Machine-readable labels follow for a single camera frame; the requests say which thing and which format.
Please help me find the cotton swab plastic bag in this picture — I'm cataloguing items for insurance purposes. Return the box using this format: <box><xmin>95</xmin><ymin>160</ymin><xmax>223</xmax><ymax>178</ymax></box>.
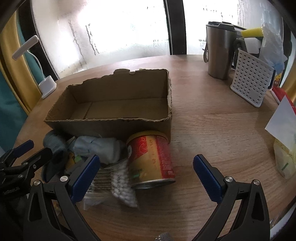
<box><xmin>82</xmin><ymin>158</ymin><xmax>138</xmax><ymax>210</ymax></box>

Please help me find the white perforated basket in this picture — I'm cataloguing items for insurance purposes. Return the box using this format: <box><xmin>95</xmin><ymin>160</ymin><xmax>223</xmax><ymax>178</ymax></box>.
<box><xmin>230</xmin><ymin>49</ymin><xmax>275</xmax><ymax>108</ymax></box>

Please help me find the crumpled clear plastic bag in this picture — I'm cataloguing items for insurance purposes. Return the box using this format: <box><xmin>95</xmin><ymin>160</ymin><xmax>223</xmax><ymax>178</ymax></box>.
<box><xmin>259</xmin><ymin>23</ymin><xmax>287</xmax><ymax>74</ymax></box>

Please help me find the white paper sheet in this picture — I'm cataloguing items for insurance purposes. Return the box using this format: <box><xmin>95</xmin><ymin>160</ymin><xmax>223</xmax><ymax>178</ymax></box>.
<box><xmin>265</xmin><ymin>96</ymin><xmax>295</xmax><ymax>144</ymax></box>

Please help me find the light blue sock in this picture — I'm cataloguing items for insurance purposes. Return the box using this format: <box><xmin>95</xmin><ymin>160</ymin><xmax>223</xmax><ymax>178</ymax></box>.
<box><xmin>70</xmin><ymin>136</ymin><xmax>124</xmax><ymax>165</ymax></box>

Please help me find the yellow green sponge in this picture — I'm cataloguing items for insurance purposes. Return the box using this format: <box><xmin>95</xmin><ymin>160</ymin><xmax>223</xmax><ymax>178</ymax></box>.
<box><xmin>241</xmin><ymin>28</ymin><xmax>263</xmax><ymax>38</ymax></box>

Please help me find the yellow snack bag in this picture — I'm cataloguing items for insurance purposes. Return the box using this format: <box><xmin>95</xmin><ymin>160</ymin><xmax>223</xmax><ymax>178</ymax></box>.
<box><xmin>273</xmin><ymin>139</ymin><xmax>295</xmax><ymax>179</ymax></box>

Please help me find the red package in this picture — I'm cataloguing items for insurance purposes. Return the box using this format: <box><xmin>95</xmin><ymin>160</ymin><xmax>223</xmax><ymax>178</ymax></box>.
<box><xmin>271</xmin><ymin>78</ymin><xmax>286</xmax><ymax>104</ymax></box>

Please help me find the steel travel mug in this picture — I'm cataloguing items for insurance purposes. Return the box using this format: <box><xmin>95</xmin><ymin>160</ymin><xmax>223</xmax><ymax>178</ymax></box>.
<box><xmin>203</xmin><ymin>22</ymin><xmax>237</xmax><ymax>80</ymax></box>

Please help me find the capybara tissue pack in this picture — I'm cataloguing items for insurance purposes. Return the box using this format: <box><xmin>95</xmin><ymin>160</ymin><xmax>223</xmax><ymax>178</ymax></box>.
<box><xmin>65</xmin><ymin>152</ymin><xmax>84</xmax><ymax>175</ymax></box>

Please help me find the open cardboard box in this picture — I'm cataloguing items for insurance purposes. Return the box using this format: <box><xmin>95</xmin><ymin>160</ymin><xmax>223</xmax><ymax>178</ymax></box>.
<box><xmin>44</xmin><ymin>69</ymin><xmax>172</xmax><ymax>140</ymax></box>

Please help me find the white desk lamp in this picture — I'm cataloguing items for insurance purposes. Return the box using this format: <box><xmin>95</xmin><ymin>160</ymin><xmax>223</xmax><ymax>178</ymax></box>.
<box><xmin>12</xmin><ymin>35</ymin><xmax>57</xmax><ymax>99</ymax></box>

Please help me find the dark grey sock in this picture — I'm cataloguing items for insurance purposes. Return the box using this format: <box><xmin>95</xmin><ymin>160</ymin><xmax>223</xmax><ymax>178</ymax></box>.
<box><xmin>43</xmin><ymin>130</ymin><xmax>68</xmax><ymax>163</ymax></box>

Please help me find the black window frame post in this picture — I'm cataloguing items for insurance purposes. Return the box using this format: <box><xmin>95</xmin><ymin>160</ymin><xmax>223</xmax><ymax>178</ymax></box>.
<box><xmin>163</xmin><ymin>0</ymin><xmax>187</xmax><ymax>55</ymax></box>

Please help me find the red yellow tin can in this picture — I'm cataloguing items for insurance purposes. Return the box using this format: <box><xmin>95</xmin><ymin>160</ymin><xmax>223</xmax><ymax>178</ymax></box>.
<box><xmin>126</xmin><ymin>131</ymin><xmax>176</xmax><ymax>189</ymax></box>

